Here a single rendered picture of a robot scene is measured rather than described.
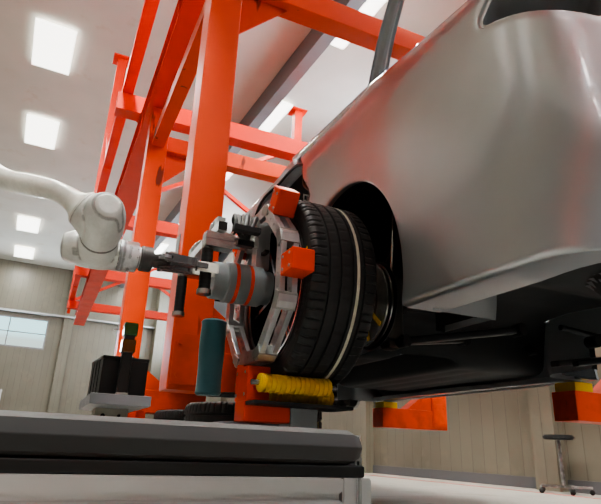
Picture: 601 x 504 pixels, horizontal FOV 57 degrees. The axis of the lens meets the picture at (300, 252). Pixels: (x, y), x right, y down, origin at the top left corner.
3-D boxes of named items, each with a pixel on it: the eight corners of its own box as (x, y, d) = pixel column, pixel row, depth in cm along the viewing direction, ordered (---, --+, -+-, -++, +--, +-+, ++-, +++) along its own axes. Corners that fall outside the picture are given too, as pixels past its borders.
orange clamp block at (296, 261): (302, 279, 170) (315, 272, 162) (278, 275, 167) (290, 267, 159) (303, 258, 172) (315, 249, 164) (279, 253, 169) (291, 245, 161)
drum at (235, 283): (274, 303, 185) (276, 264, 190) (213, 294, 177) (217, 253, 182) (259, 312, 197) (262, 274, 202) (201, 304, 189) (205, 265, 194)
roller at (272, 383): (339, 397, 177) (340, 379, 179) (253, 390, 165) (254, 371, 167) (331, 398, 182) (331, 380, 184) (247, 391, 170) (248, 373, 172)
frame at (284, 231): (295, 356, 161) (302, 189, 179) (275, 353, 159) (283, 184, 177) (237, 374, 208) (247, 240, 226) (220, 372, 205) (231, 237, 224)
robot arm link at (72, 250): (113, 279, 159) (120, 257, 149) (55, 270, 154) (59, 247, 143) (117, 247, 165) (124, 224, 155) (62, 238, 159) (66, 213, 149)
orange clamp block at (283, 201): (293, 219, 185) (301, 193, 183) (272, 214, 182) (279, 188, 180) (287, 214, 191) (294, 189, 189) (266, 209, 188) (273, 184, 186)
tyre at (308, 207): (364, 175, 196) (290, 265, 246) (305, 160, 187) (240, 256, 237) (393, 349, 161) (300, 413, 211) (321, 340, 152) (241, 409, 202)
